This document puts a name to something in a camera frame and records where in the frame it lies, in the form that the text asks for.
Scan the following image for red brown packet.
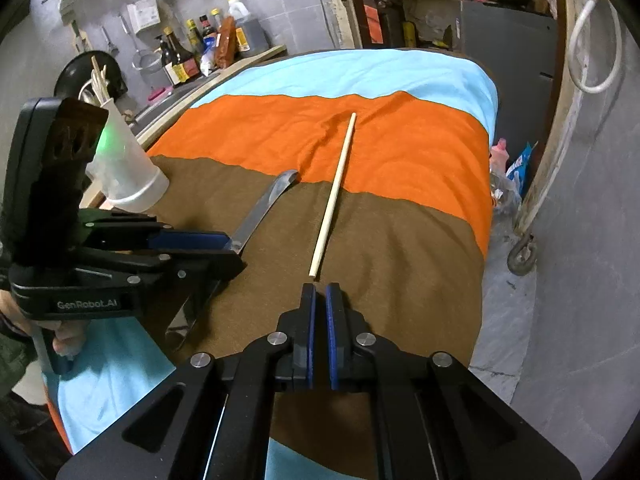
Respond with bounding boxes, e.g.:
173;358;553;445
216;15;238;70

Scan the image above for blue orange brown striped cloth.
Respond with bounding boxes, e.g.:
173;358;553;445
47;49;501;480

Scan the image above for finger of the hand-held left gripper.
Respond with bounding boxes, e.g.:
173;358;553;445
79;249;247;292
77;210;233;253

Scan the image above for white hose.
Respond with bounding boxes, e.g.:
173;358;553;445
567;0;623;95

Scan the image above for grey cabinet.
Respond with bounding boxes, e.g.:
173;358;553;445
459;0;558;131

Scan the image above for white box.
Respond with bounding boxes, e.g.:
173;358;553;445
126;0;161;36

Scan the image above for metal shackle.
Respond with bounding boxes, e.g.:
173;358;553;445
506;232;540;276

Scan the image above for translucent plastic cup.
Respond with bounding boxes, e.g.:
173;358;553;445
82;97;170;213

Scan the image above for large dark sauce bottle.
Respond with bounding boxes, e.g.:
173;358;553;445
160;27;198;86

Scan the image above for wooden shelf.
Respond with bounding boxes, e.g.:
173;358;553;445
345;0;556;53

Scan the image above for grey plastic canister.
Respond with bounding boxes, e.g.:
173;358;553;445
235;17;271;58

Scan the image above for blue snack packet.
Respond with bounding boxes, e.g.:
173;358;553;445
506;141;538;186

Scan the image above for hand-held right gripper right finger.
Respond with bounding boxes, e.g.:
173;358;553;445
325;283;584;480

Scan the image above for pink plastic item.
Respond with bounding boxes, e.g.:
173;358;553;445
490;137;508;173

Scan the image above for metal tongs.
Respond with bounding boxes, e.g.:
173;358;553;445
227;170;300;256

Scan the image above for person's left hand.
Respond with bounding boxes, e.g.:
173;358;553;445
0;287;88;361

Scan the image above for yellow cap sauce bottle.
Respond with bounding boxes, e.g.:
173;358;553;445
186;19;203;56

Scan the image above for person's left forearm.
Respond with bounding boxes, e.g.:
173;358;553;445
0;327;51;411

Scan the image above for wooden counter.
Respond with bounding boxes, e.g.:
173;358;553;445
80;45;288;211

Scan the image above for steel sink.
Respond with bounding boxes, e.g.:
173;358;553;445
127;72;221;126

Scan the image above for steel strainer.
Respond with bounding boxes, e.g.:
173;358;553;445
131;20;163;71

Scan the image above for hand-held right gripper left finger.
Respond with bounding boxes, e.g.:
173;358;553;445
55;282;317;480

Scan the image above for black wok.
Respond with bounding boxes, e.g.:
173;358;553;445
54;50;128;106

